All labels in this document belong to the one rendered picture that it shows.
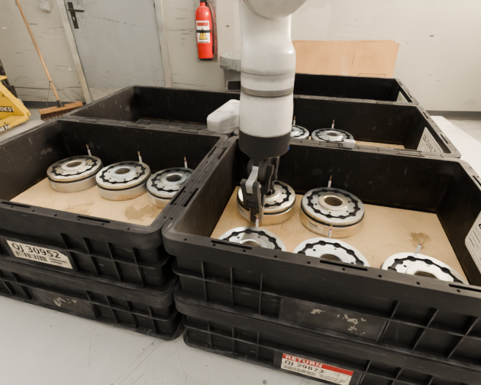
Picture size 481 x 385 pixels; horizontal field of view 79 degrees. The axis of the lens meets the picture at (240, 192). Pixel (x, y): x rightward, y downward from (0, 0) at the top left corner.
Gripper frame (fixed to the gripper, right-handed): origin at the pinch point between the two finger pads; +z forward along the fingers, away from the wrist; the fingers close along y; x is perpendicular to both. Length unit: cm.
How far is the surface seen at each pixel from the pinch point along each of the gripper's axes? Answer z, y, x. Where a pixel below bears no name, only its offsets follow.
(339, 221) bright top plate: -0.9, -0.5, -12.8
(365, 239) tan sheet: 2.3, 0.5, -17.3
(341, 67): 29, 294, 5
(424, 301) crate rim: -6.0, -16.8, -21.0
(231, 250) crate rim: -7.6, -18.6, -2.3
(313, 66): 28, 286, 32
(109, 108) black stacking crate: -5, 22, 49
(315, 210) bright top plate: -0.6, 1.3, -8.9
